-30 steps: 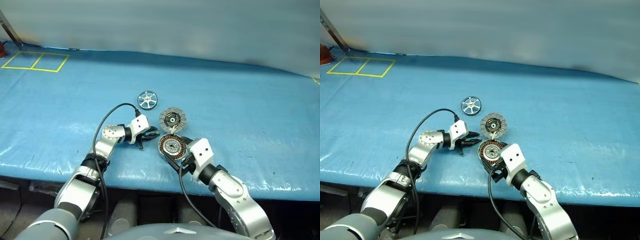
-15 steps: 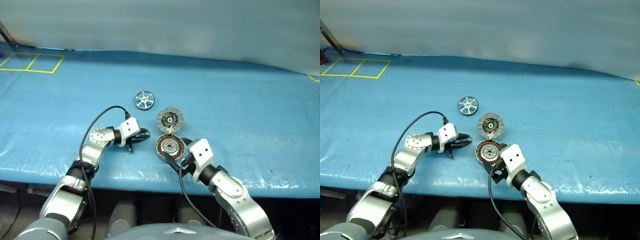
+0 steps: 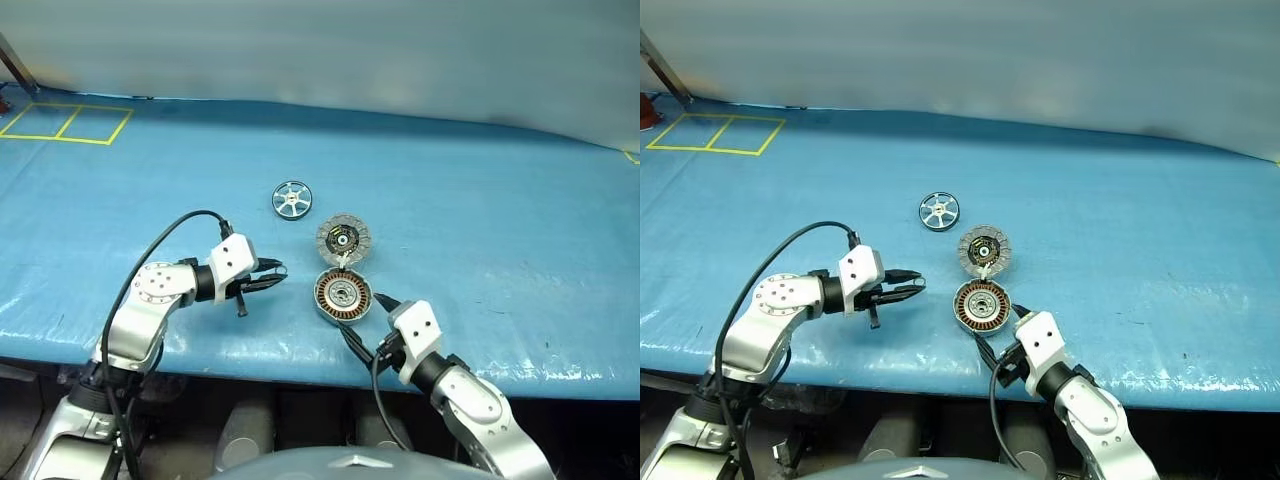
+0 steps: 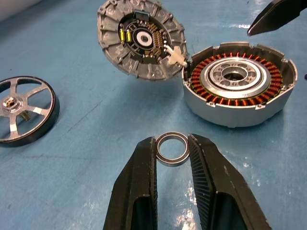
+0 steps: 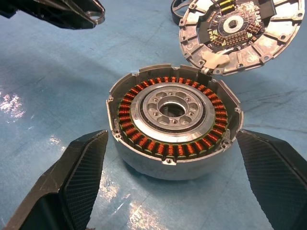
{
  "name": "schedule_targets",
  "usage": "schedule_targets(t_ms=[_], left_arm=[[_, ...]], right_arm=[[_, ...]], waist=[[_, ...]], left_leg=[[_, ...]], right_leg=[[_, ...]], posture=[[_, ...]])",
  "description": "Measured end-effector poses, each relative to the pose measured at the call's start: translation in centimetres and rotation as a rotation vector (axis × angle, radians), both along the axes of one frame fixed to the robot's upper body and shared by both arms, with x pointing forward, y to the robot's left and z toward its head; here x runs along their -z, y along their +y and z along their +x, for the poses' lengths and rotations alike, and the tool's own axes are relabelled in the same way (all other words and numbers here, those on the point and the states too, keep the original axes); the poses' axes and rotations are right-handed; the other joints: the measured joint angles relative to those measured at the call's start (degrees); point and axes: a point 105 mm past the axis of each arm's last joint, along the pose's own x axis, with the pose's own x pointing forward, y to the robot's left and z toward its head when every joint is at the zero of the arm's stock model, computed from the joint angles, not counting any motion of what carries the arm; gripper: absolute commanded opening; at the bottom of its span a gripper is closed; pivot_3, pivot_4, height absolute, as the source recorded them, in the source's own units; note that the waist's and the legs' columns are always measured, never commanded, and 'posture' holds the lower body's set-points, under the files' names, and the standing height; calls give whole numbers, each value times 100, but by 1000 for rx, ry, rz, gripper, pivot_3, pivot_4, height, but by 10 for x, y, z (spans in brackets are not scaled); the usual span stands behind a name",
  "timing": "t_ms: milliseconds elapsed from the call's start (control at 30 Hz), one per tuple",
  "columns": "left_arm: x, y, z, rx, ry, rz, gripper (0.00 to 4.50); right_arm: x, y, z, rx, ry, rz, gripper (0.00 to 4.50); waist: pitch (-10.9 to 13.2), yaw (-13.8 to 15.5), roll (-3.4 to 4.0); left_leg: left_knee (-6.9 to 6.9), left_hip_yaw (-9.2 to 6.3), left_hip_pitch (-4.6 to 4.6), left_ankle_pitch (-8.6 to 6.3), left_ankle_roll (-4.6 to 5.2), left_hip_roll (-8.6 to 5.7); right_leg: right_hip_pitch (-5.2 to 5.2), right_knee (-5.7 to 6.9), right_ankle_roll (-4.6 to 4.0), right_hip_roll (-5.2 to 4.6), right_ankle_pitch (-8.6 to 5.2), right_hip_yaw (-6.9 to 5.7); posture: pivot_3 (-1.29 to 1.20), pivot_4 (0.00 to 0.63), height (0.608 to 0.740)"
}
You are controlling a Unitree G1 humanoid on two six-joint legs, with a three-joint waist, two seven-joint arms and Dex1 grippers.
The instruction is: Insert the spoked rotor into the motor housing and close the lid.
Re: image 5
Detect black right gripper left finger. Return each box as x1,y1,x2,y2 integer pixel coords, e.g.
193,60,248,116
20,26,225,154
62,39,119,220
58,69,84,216
4,129,109,230

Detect black spoked rotor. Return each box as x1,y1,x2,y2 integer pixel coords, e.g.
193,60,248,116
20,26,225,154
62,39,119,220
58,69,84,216
170,0,192,24

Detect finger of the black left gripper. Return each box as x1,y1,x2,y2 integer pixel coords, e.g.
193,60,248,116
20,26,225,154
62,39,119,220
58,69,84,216
32,0,106,25
0,0,96,30

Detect blue plastic table cover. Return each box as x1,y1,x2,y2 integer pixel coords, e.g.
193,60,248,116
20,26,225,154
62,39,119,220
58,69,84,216
0,0,307,230

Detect silver motor housing copper windings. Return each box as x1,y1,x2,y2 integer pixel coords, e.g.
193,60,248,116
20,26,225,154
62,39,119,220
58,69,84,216
105,63,244,180

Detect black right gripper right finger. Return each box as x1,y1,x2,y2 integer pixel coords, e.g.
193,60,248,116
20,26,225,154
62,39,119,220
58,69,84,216
236,129,307,230

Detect silver round motor lid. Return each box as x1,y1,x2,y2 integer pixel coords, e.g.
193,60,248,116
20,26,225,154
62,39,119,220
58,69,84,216
178,0,306,77

